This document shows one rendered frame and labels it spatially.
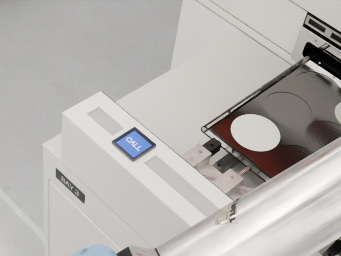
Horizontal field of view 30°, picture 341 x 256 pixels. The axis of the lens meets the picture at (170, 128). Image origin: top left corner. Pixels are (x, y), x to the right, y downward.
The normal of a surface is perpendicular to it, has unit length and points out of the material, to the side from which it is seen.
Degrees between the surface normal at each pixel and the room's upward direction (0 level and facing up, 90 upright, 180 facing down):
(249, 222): 23
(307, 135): 0
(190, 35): 90
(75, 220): 90
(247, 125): 0
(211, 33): 90
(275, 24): 90
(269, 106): 0
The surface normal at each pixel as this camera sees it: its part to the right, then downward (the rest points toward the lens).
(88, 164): -0.69, 0.45
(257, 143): 0.14, -0.68
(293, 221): 0.02, -0.18
